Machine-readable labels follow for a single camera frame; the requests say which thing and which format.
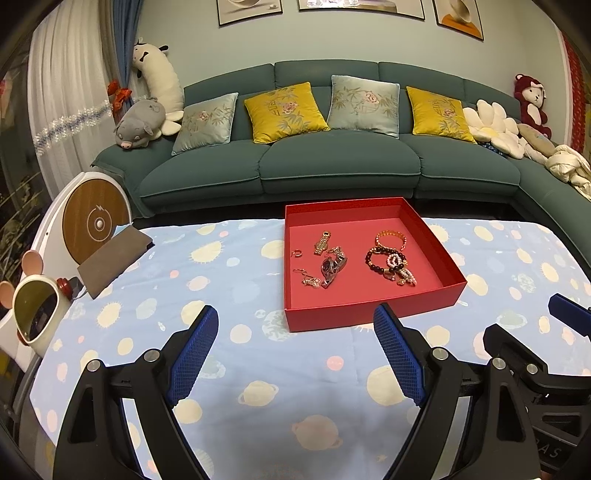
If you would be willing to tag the white cow plush toy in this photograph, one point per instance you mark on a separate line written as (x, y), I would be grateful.
(159, 78)

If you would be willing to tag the yellow embroidered pillow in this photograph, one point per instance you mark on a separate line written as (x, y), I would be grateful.
(438, 115)
(286, 113)

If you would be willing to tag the red curtain bow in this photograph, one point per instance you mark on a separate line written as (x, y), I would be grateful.
(121, 94)

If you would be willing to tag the gold watch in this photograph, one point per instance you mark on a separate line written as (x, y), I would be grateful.
(323, 242)

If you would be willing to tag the blue curtain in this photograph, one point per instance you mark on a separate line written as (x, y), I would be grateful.
(127, 37)

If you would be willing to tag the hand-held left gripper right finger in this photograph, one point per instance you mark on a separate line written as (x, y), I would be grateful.
(399, 355)

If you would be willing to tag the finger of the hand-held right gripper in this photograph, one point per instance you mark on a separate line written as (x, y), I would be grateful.
(565, 308)
(519, 353)

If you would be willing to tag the white flower plush cushion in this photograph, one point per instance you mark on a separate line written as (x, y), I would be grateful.
(496, 129)

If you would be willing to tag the blue patterned cloth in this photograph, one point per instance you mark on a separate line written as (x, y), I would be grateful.
(490, 147)

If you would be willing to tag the white device with wooden disc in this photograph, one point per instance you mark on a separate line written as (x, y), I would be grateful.
(92, 207)

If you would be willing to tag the red tray box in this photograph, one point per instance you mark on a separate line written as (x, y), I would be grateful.
(360, 304)

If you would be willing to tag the blue planet print tablecloth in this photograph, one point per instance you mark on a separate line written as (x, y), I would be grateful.
(258, 360)

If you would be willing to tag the teal green sofa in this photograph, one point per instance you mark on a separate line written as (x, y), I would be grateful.
(337, 166)

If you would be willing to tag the cream crumpled blanket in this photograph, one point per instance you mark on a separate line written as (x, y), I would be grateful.
(570, 168)

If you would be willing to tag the framed wall picture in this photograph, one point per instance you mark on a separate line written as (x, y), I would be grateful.
(459, 18)
(360, 5)
(249, 11)

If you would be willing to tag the light blue embroidered pillow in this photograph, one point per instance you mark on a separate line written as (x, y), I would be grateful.
(205, 124)
(364, 106)

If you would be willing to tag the silver wristwatch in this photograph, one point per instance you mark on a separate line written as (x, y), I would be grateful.
(332, 272)

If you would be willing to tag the tan flat plush cushion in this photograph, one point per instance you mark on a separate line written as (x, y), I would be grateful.
(540, 143)

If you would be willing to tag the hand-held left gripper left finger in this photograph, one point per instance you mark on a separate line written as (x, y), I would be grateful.
(194, 355)

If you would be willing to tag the red wall hanging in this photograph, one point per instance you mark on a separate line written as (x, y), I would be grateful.
(577, 92)

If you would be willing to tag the grey pig plush toy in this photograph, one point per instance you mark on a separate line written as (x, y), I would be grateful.
(141, 122)

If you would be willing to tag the gold charm earring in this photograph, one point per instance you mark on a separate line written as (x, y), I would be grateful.
(313, 280)

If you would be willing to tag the cream eared tabletop appliance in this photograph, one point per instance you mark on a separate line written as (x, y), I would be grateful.
(32, 332)

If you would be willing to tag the white sheer curtain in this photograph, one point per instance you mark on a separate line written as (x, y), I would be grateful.
(69, 92)

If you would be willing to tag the red monkey plush toy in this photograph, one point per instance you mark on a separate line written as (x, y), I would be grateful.
(533, 104)

